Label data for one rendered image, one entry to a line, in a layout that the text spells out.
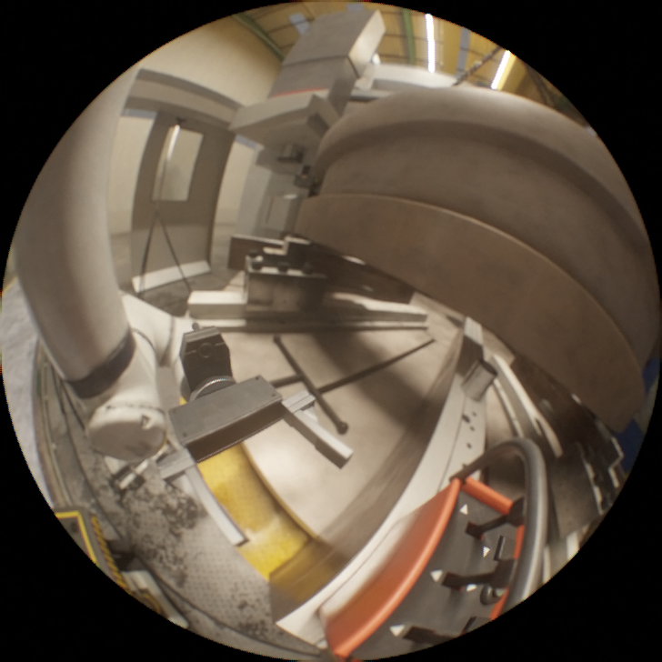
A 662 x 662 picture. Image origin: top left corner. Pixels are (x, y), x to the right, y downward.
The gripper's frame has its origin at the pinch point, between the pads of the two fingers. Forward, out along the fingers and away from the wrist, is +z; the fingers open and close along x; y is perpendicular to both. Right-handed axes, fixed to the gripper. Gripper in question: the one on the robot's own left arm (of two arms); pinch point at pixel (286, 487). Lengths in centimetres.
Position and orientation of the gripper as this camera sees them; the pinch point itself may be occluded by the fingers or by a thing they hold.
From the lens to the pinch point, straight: 20.3
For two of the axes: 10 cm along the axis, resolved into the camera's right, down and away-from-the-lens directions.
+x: -6.4, 2.2, -7.3
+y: -1.7, 8.9, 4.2
